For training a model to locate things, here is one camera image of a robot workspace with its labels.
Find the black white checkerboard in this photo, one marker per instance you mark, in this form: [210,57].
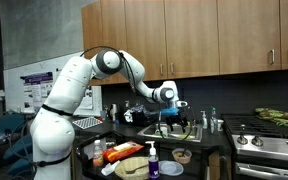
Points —
[86,123]

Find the stainless steel gas stove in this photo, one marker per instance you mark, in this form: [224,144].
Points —
[260,148]

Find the clear plastic container lid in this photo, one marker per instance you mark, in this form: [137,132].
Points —
[170,168]

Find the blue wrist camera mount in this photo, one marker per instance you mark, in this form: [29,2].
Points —
[169,111]

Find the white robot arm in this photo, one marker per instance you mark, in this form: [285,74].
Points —
[51,130]

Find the green cap spray bottle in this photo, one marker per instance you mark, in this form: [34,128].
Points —
[214,122]

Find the woven wicker basket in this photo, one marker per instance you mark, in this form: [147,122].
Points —
[130,164]

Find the orange red snack bag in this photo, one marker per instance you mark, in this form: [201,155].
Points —
[121,151]

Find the purple wall poster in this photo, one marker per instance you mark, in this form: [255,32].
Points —
[36,88]

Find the stainless steel sink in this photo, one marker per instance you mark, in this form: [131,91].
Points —
[174,132]

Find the clear soap dispenser bottle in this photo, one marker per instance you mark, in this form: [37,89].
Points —
[204,120]

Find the small bowl with orange contents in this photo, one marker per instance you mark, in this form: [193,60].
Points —
[182,160]

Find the wooden upper cabinets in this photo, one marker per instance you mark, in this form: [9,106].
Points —
[192,38]

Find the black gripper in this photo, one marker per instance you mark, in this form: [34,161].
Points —
[176,119]

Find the white crumpled napkin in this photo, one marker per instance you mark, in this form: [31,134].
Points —
[109,168]

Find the black utility cart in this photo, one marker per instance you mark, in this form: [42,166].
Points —
[194,170]

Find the green patterned oven mitt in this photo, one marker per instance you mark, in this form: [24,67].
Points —
[280,118]

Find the purple hand sanitizer pump bottle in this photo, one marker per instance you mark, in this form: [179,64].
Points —
[153,162]

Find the black coffee machine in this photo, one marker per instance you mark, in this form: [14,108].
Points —
[140,116]

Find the orange drink bottle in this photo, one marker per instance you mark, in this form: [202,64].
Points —
[97,154]

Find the dark plastic fork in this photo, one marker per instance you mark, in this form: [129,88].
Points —
[134,170]

